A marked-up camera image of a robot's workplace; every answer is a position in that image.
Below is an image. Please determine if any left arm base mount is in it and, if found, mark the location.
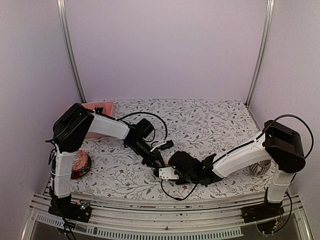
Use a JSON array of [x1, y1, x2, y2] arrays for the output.
[[48, 195, 92, 223]]

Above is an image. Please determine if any red patterned bowl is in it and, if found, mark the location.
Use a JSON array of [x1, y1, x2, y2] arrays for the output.
[[70, 150, 92, 180]]

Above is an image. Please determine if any left aluminium corner post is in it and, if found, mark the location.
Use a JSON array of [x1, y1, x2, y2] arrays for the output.
[[56, 0, 87, 103]]

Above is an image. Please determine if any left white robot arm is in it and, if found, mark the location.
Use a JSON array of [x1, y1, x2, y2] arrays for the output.
[[50, 103, 165, 217]]

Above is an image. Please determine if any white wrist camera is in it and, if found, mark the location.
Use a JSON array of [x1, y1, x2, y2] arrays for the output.
[[150, 140, 174, 152], [153, 167, 180, 181]]

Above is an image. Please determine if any aluminium corner post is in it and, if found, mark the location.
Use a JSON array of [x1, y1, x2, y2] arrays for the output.
[[56, 0, 87, 103], [245, 0, 275, 108]]

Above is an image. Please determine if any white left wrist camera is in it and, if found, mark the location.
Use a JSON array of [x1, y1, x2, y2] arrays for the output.
[[150, 140, 174, 152]]

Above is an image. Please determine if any striped metal wire cup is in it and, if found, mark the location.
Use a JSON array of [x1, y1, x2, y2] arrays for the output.
[[248, 159, 272, 177]]

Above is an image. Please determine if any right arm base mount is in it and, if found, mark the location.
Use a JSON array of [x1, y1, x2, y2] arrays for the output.
[[241, 194, 284, 223]]

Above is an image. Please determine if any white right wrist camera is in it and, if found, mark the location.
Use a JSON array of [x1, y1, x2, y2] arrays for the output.
[[153, 167, 180, 181]]

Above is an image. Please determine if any aluminium front rail frame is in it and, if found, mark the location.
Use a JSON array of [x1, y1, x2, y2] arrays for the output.
[[21, 193, 313, 240]]

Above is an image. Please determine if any floral patterned table cloth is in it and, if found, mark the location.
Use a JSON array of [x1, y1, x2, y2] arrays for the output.
[[70, 99, 278, 201]]

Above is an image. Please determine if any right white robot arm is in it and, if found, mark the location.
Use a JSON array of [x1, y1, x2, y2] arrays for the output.
[[158, 120, 306, 218]]

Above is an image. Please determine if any right aluminium corner post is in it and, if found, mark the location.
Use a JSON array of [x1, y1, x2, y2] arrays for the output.
[[245, 0, 275, 108]]

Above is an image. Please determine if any pink divided organizer box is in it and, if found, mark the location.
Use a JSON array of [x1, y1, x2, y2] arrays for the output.
[[66, 100, 115, 138]]

